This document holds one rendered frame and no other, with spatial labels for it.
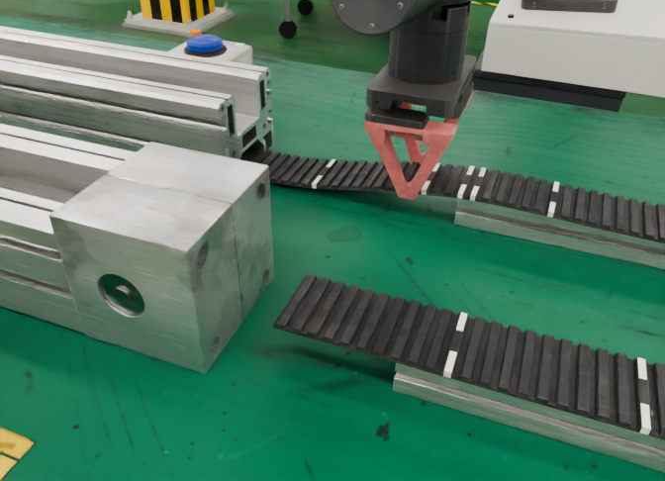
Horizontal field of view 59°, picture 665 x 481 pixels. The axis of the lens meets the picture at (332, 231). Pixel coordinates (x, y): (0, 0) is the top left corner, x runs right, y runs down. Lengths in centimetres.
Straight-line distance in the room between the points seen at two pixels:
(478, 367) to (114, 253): 21
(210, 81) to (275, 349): 29
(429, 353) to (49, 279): 23
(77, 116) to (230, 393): 33
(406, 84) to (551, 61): 42
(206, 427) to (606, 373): 22
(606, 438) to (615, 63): 57
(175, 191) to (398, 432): 19
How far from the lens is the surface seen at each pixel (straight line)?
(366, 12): 38
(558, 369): 36
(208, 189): 37
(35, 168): 48
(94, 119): 59
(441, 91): 44
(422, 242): 48
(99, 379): 40
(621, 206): 52
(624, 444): 37
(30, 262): 41
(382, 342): 35
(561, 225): 50
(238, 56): 70
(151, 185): 38
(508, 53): 85
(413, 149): 54
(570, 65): 85
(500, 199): 49
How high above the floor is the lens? 106
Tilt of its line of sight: 35 degrees down
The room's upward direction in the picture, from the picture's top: 1 degrees clockwise
